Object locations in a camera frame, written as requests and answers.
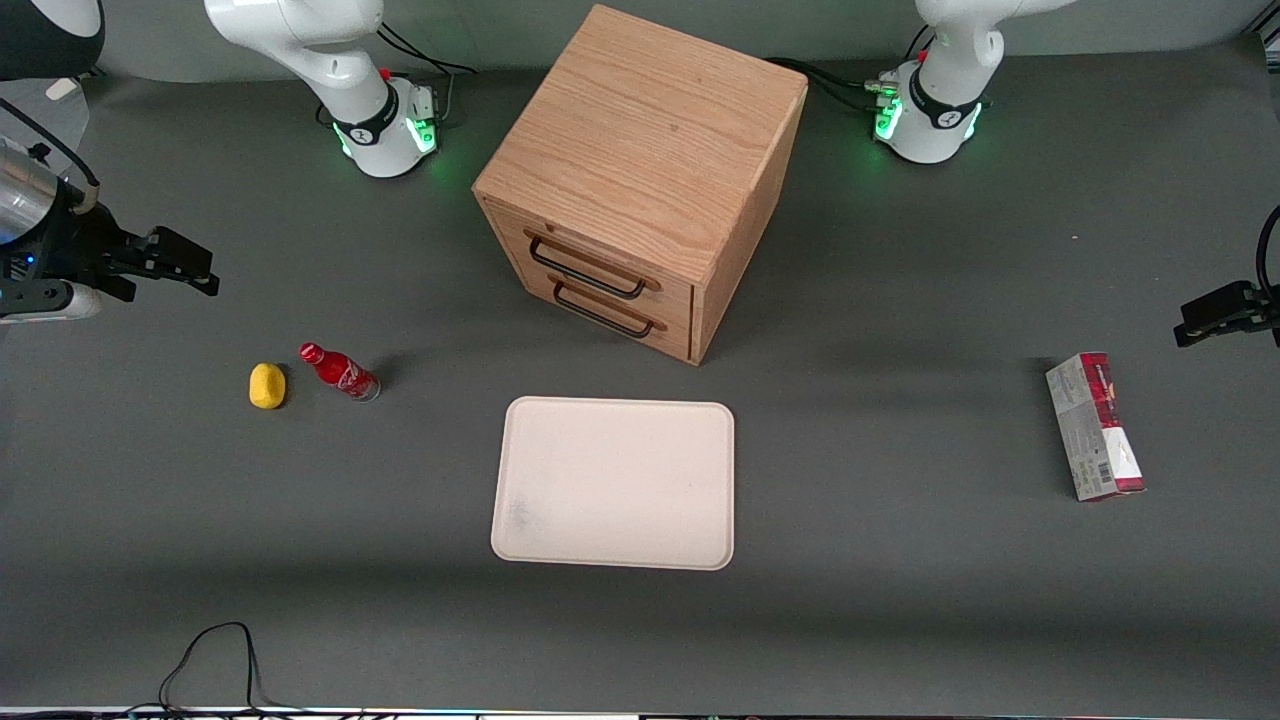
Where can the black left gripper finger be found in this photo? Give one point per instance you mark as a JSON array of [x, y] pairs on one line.
[[1205, 333], [1220, 300]]

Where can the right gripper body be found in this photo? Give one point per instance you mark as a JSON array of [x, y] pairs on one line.
[[82, 247]]

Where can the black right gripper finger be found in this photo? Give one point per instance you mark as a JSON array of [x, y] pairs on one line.
[[180, 250], [175, 282]]

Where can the red coke bottle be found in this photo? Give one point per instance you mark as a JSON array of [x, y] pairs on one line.
[[342, 373]]

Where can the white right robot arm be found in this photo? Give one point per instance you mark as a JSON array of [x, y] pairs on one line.
[[385, 150]]

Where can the beige plastic tray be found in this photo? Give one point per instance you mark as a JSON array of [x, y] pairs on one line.
[[615, 485]]

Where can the yellow lemon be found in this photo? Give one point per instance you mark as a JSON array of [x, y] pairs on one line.
[[267, 386]]

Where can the grey chair seat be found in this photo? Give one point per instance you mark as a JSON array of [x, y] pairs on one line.
[[45, 115]]

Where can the grey and red carton box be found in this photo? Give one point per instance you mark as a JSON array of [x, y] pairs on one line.
[[1095, 430]]

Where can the small white tag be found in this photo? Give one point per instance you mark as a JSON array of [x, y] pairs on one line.
[[61, 88]]

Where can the wooden drawer front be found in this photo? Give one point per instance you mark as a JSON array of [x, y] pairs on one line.
[[640, 335], [610, 250]]

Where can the oak wooden drawer cabinet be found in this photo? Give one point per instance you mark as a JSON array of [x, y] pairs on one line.
[[650, 130]]

